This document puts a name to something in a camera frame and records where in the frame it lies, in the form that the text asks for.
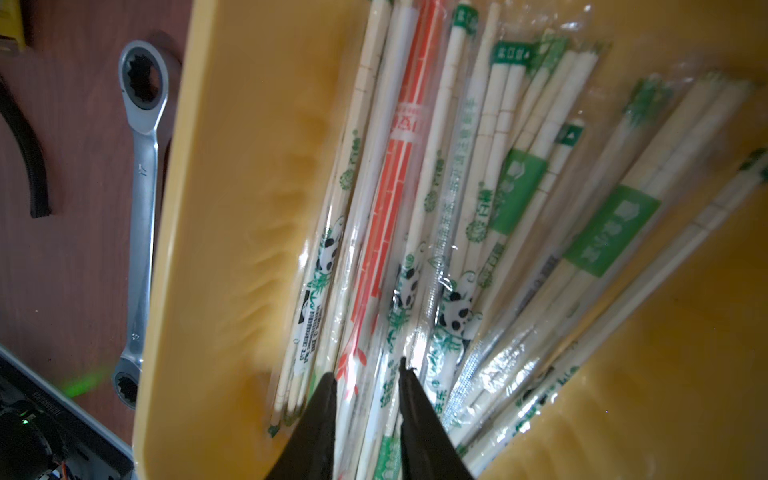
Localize yellow plastic storage box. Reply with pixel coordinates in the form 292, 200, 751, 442
133, 1, 767, 479

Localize panda print wrapped chopsticks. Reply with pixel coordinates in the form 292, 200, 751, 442
268, 1, 400, 437

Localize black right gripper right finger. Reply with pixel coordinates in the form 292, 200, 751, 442
398, 357, 473, 480

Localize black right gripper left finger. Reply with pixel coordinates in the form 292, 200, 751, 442
266, 372, 337, 480

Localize green label wrapped chopsticks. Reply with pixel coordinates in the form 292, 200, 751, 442
446, 72, 755, 452

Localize plain wrapped chopsticks right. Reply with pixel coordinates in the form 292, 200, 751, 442
458, 147, 767, 476

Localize red striped chopsticks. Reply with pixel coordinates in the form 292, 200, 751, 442
332, 1, 451, 479

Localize black tape measure strap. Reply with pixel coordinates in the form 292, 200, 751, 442
0, 71, 53, 220

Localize green panda wrapped chopsticks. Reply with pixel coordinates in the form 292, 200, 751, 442
424, 38, 603, 415

